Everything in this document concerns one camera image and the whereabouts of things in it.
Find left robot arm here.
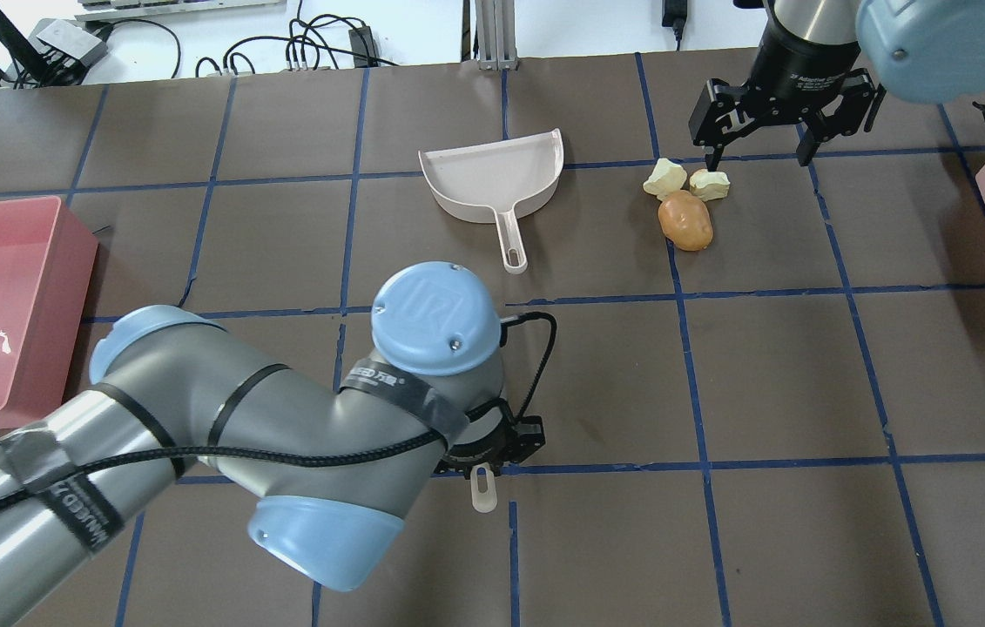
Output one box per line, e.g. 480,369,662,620
0,261,545,626

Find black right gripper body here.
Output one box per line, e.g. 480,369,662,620
751,23,860,110

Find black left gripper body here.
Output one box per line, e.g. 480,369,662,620
434,398,545,479

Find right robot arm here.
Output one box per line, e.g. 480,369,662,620
690,1,985,171

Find brown potato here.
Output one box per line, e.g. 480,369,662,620
657,190,714,253

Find white plastic dustpan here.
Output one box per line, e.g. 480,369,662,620
419,128,565,274

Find white hand brush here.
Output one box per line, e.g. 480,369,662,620
469,462,497,515

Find pale bread chunk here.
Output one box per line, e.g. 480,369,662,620
642,158,688,201
688,168,732,202

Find pink plastic bin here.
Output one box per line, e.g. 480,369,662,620
0,196,98,429

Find aluminium frame post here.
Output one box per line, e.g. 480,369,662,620
473,0,519,71

